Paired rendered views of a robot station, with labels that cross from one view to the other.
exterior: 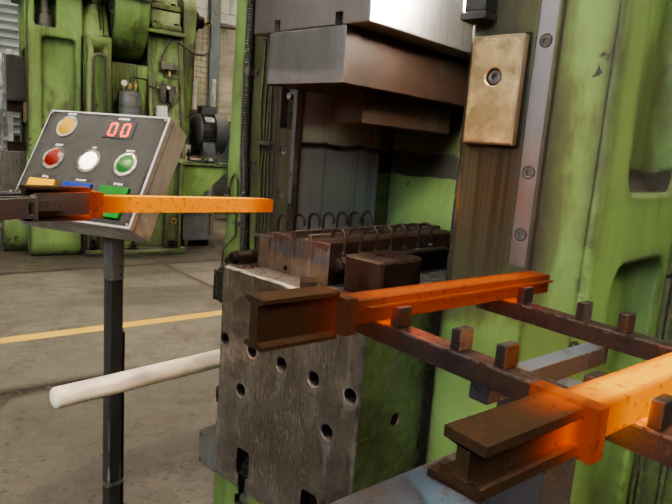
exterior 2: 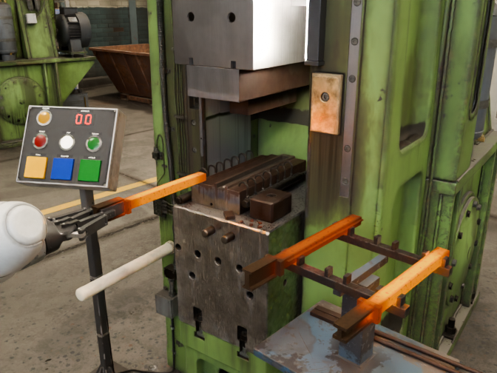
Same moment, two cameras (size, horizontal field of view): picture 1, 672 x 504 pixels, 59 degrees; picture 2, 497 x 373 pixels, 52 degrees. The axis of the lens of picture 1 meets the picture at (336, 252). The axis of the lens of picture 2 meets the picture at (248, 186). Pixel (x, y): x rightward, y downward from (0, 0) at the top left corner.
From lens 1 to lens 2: 0.61 m
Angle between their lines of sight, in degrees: 12
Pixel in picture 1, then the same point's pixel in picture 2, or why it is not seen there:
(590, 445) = (376, 318)
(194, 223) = not seen: hidden behind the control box
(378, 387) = not seen: hidden behind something
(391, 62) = (263, 79)
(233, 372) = (186, 266)
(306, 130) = (207, 109)
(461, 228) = (312, 176)
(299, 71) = (209, 91)
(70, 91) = not seen: outside the picture
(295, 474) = (232, 318)
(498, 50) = (326, 83)
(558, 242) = (364, 185)
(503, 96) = (330, 108)
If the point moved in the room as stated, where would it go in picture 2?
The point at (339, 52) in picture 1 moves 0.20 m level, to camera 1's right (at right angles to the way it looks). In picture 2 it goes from (235, 84) to (302, 83)
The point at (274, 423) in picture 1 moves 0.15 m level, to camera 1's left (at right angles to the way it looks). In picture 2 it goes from (217, 292) to (170, 295)
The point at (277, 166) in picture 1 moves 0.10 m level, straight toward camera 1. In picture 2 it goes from (190, 132) to (194, 138)
